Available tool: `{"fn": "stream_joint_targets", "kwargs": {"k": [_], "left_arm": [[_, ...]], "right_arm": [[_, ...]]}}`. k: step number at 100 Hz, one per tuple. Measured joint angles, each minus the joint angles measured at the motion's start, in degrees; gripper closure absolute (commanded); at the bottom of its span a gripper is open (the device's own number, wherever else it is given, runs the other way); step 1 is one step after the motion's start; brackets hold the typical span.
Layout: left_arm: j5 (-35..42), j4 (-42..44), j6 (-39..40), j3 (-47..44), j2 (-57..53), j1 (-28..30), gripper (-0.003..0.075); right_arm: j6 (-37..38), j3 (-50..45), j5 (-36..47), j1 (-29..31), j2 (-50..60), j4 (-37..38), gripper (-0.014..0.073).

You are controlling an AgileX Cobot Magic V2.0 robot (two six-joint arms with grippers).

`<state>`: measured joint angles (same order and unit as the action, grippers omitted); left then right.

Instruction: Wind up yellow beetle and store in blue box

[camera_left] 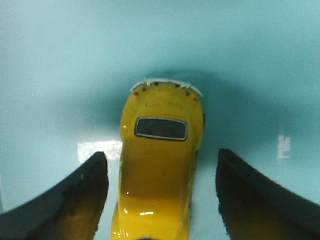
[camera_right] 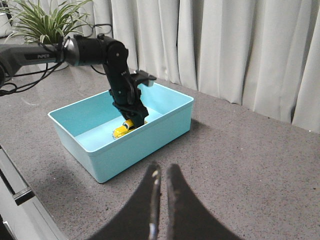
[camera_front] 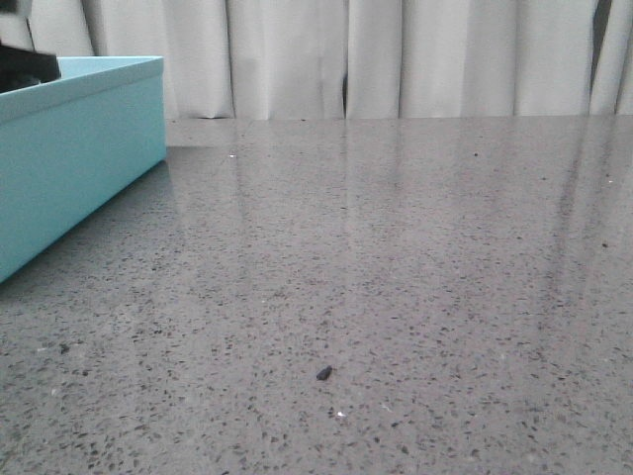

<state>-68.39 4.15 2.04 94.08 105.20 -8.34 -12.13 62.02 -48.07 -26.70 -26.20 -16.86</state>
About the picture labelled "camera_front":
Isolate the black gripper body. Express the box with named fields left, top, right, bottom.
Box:
left=1, top=45, right=60, bottom=93

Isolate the light blue storage box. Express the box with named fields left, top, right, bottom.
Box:
left=1, top=56, right=166, bottom=279

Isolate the white pleated curtain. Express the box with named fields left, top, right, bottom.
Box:
left=1, top=0, right=632, bottom=120

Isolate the small black debris piece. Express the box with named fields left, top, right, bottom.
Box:
left=316, top=365, right=333, bottom=381

